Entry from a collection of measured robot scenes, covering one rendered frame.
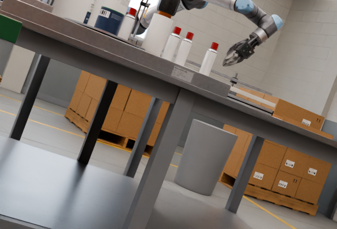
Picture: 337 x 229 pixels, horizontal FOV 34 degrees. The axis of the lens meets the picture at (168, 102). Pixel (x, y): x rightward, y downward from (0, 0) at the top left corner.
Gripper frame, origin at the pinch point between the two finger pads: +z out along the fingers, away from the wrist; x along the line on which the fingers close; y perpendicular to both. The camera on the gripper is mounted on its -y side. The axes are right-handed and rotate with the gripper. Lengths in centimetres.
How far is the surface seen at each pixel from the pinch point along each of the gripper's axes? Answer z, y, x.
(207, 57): 5.3, 2.0, -8.3
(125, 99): 26, -343, 52
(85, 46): 54, 85, -56
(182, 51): 13.4, 2.0, -18.5
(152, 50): 30, 33, -33
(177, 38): 11.5, 2.1, -25.3
